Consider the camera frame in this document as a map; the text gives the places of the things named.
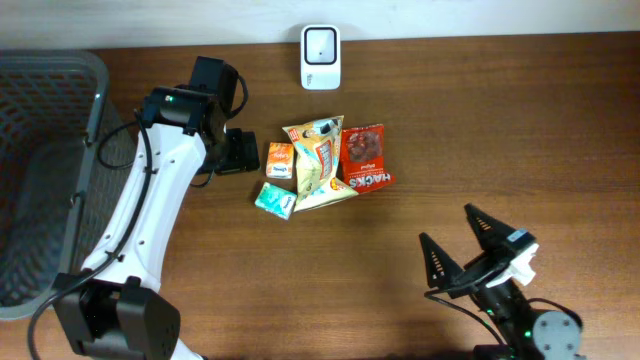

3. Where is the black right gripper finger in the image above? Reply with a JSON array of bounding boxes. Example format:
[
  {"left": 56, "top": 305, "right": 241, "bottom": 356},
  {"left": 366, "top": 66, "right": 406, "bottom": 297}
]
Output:
[
  {"left": 464, "top": 203, "right": 515, "bottom": 250},
  {"left": 419, "top": 233, "right": 463, "bottom": 289}
]

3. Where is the orange tissue pack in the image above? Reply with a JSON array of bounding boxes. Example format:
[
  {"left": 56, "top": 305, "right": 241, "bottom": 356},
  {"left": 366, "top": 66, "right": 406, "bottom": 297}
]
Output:
[{"left": 266, "top": 142, "right": 295, "bottom": 179}]

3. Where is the teal tissue pack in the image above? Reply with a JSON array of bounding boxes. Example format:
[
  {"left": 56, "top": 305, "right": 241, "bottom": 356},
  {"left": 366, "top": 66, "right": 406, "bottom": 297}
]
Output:
[{"left": 254, "top": 182, "right": 297, "bottom": 220}]

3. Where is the beige chips bag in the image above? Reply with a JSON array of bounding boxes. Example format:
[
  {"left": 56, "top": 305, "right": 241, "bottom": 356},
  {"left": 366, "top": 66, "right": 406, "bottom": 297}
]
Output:
[{"left": 283, "top": 115, "right": 358, "bottom": 212}]

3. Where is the red Hacks snack bag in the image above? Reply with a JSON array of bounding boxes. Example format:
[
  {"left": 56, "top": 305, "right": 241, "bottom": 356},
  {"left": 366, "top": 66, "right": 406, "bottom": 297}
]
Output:
[{"left": 340, "top": 124, "right": 396, "bottom": 194}]

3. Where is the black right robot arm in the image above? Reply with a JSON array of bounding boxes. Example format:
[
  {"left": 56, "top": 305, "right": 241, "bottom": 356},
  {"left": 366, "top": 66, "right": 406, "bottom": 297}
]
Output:
[{"left": 419, "top": 203, "right": 584, "bottom": 360}]

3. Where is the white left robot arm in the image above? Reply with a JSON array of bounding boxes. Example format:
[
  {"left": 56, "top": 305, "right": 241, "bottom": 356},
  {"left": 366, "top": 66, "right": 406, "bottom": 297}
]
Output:
[{"left": 50, "top": 79, "right": 259, "bottom": 359}]

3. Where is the grey plastic mesh basket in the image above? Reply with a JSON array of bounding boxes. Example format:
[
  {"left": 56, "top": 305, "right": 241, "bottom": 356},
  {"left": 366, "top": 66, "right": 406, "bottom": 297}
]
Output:
[{"left": 1, "top": 50, "right": 136, "bottom": 321}]

